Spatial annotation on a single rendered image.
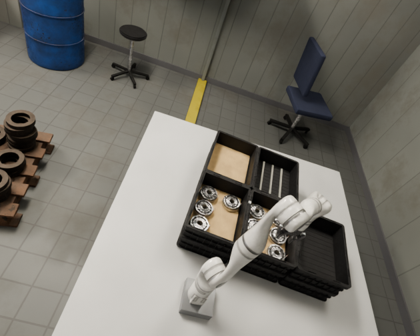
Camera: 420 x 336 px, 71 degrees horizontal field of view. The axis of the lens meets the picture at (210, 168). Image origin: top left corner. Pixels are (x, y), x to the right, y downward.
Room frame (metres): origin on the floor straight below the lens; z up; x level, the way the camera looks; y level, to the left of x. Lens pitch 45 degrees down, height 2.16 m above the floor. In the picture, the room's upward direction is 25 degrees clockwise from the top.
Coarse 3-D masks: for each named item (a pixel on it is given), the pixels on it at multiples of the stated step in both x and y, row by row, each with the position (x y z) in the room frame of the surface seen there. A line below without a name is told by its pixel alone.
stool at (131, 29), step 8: (120, 32) 2.89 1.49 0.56; (128, 32) 2.93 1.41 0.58; (136, 32) 3.01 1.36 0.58; (144, 32) 3.08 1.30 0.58; (136, 40) 2.90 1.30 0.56; (112, 64) 3.03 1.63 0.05; (128, 64) 2.99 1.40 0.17; (120, 72) 2.91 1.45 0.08; (128, 72) 2.98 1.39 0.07; (136, 72) 3.04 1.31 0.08; (112, 80) 2.80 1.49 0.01
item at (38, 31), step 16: (32, 0) 2.48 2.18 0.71; (48, 0) 2.53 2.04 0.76; (64, 0) 2.62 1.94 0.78; (80, 0) 2.81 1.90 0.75; (32, 16) 2.48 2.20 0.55; (48, 16) 2.51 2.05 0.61; (64, 16) 2.62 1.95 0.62; (80, 16) 2.81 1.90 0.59; (32, 32) 2.48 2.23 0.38; (48, 32) 2.51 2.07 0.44; (64, 32) 2.61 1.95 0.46; (80, 32) 2.80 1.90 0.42; (32, 48) 2.49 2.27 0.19; (48, 48) 2.51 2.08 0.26; (64, 48) 2.60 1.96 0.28; (80, 48) 2.79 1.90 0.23; (48, 64) 2.50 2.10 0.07; (64, 64) 2.59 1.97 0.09; (80, 64) 2.79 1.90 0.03
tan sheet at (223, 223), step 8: (224, 192) 1.18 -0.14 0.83; (216, 200) 1.10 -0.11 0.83; (240, 200) 1.18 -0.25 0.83; (216, 208) 1.05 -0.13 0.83; (192, 216) 0.93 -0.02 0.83; (216, 216) 0.99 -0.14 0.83; (224, 216) 1.02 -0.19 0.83; (232, 216) 1.04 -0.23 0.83; (216, 224) 0.95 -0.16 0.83; (224, 224) 0.97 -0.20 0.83; (232, 224) 0.99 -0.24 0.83; (216, 232) 0.90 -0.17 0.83; (224, 232) 0.92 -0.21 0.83; (232, 232) 0.94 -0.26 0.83; (232, 240) 0.89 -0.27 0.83
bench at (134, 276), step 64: (192, 128) 1.76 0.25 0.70; (128, 192) 0.99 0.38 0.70; (192, 192) 1.19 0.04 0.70; (320, 192) 1.70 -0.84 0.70; (128, 256) 0.64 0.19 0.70; (192, 256) 0.78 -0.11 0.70; (64, 320) 0.28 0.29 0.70; (128, 320) 0.38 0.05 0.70; (192, 320) 0.49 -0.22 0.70; (256, 320) 0.61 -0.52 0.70; (320, 320) 0.75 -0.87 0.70
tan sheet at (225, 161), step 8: (216, 144) 1.56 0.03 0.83; (216, 152) 1.48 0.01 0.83; (224, 152) 1.51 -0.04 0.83; (232, 152) 1.55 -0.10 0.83; (240, 152) 1.58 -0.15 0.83; (216, 160) 1.41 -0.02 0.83; (224, 160) 1.44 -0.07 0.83; (232, 160) 1.47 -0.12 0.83; (240, 160) 1.51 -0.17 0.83; (248, 160) 1.54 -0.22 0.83; (208, 168) 1.31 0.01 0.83; (216, 168) 1.34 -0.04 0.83; (224, 168) 1.37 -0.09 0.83; (232, 168) 1.40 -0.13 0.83; (240, 168) 1.44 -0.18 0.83; (232, 176) 1.34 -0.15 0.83; (240, 176) 1.37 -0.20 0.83
